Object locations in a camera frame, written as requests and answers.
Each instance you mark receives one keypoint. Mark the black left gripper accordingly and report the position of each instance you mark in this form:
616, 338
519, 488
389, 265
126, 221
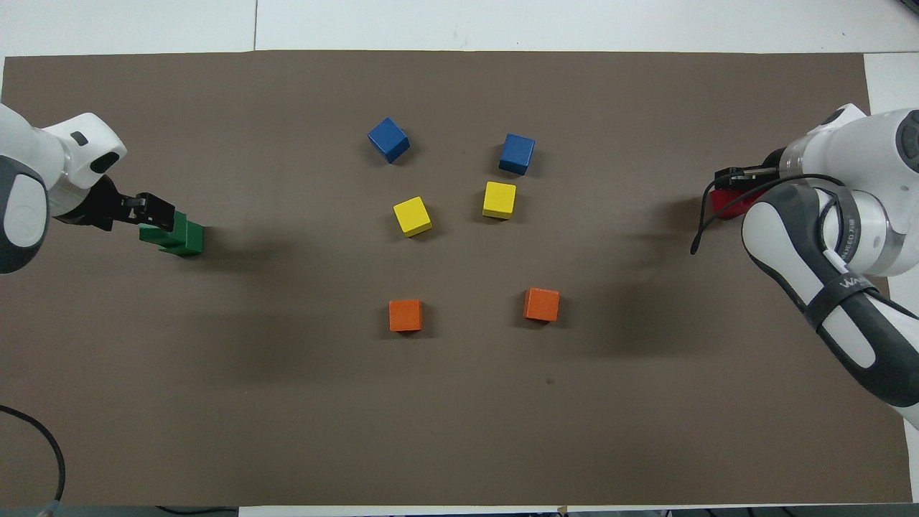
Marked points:
108, 208

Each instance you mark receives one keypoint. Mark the yellow wooden cube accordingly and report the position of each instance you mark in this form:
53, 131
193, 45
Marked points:
499, 200
412, 217

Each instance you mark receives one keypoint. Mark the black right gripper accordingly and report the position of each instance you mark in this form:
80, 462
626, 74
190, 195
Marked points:
770, 172

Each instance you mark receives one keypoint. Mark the blue wooden cube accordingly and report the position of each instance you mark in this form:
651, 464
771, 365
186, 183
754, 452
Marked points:
388, 140
517, 154

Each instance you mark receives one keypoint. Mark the red wooden cube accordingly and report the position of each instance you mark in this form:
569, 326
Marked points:
750, 197
724, 208

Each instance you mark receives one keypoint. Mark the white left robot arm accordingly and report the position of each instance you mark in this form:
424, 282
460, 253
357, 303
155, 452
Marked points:
29, 187

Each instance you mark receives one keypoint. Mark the green wooden cube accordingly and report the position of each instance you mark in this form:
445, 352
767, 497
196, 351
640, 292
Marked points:
154, 237
194, 244

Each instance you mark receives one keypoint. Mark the brown table mat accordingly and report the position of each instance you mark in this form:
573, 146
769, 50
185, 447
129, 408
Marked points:
459, 402

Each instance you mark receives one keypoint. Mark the orange wooden cube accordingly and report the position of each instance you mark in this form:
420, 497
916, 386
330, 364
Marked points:
406, 316
541, 305

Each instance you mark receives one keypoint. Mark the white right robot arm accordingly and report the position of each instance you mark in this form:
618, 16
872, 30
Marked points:
861, 215

